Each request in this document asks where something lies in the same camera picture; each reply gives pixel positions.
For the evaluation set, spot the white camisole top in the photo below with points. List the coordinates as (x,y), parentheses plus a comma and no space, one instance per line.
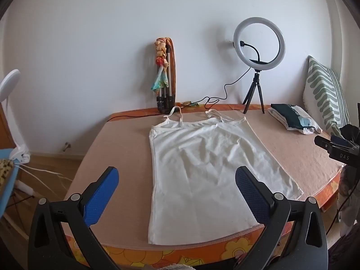
(202,174)

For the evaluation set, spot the white clip lamp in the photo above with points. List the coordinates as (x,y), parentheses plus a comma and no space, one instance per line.
(19,153)

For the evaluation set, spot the colourful knotted scarf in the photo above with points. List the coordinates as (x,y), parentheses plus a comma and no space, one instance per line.
(160,76)

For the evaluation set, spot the orange cloth strip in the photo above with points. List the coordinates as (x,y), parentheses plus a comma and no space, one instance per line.
(175,70)

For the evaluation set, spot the leopard print cloth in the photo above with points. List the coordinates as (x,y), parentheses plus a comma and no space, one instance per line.
(4,171)

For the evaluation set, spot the light blue chair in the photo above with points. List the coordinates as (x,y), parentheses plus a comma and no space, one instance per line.
(5,194)

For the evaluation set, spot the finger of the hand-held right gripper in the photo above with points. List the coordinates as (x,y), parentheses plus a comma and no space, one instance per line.
(341,140)
(326,144)

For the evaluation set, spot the folded silver tripod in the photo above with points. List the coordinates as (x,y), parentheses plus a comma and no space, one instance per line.
(169,90)

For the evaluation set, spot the white plug adapter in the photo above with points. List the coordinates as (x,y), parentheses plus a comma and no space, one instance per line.
(25,188)

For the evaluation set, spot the green striped white pillow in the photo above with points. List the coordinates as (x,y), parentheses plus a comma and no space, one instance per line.
(323,95)

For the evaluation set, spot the metal door stopper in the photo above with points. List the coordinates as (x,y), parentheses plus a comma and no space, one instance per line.
(67,145)

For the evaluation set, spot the dark cloth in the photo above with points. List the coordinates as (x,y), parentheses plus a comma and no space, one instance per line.
(350,130)

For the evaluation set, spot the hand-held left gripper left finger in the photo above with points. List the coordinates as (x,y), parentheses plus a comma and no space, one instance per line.
(99,197)

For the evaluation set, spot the orange floral bed sheet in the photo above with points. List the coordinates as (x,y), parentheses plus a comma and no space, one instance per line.
(168,256)

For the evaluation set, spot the grey cloth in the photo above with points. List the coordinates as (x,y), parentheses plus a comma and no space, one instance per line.
(350,202)

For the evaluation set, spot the white folded garment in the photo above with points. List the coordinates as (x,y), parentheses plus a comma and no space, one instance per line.
(277,116)

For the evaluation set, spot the black gooseneck phone holder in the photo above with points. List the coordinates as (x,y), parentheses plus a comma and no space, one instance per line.
(257,51)

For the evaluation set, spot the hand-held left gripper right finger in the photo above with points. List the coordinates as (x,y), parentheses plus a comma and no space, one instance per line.
(251,197)

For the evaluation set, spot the dark green printed folded garment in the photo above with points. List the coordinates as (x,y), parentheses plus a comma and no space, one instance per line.
(289,115)

